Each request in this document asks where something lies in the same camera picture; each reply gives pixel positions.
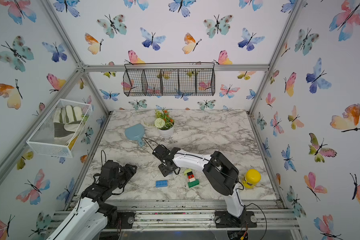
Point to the artificial green plant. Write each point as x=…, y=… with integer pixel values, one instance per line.
x=163, y=120

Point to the white plant pot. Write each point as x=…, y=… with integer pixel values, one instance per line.
x=167, y=133

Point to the lime green lego brick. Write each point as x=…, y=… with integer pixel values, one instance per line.
x=188, y=171

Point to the black wire wall basket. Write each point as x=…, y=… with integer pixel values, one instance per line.
x=169, y=79

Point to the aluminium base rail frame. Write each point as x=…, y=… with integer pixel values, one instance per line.
x=193, y=215

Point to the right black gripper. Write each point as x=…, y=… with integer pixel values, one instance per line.
x=163, y=172

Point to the green lego base brick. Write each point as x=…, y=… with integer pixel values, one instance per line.
x=193, y=183

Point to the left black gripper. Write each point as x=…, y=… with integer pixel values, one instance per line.
x=129, y=172

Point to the grey white work glove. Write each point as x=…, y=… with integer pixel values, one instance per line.
x=67, y=124

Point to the light blue lego brick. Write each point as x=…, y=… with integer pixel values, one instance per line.
x=161, y=184

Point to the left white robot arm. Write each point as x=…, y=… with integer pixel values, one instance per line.
x=92, y=214

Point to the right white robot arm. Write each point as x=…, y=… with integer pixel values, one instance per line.
x=220, y=172

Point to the white wire basket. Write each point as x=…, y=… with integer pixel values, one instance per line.
x=41, y=141

